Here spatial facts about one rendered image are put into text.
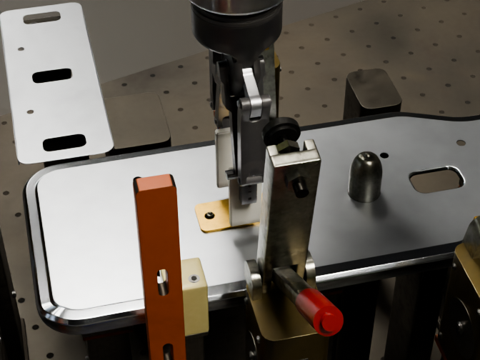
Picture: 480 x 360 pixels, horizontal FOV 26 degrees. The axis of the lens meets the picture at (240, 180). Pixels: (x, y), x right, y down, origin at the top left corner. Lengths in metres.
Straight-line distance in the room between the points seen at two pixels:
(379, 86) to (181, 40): 1.84
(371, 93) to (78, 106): 0.33
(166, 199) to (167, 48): 2.22
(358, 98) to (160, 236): 0.45
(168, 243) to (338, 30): 1.05
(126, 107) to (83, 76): 0.06
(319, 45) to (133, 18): 1.40
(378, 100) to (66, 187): 0.36
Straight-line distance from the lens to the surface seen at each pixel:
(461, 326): 0.91
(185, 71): 1.69
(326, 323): 0.73
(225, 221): 1.00
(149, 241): 0.78
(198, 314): 0.88
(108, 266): 0.97
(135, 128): 1.14
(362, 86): 1.19
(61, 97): 1.16
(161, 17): 3.09
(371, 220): 1.01
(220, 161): 0.99
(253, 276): 0.85
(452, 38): 1.80
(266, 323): 0.85
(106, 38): 3.02
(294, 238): 0.81
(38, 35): 1.26
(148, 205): 0.75
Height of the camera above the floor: 1.70
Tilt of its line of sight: 42 degrees down
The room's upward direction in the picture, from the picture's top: straight up
